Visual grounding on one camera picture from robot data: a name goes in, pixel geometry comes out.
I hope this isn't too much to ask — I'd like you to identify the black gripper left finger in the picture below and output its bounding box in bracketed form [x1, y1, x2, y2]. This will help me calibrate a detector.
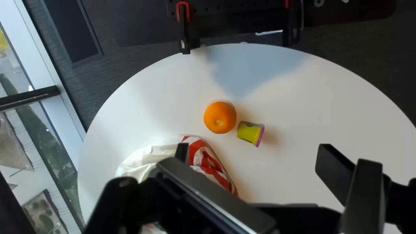
[84, 142, 279, 234]

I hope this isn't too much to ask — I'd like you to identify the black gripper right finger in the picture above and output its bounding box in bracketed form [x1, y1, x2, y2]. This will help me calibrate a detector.
[315, 144, 416, 234]

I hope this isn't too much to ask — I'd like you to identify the orange fruit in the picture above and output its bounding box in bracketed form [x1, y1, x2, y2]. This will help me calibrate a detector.
[203, 101, 238, 136]

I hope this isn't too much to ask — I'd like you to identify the black window handrail bar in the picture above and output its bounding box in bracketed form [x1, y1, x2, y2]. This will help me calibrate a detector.
[0, 85, 63, 112]

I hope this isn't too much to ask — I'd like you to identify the black clamp orange handle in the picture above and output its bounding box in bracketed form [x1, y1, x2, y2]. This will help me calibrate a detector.
[175, 0, 202, 57]
[281, 0, 305, 47]

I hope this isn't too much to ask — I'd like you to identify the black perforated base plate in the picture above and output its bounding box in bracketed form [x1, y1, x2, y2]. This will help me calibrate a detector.
[166, 0, 398, 45]

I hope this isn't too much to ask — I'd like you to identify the large glass window with frame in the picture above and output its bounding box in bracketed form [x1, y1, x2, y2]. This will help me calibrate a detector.
[0, 0, 89, 234]

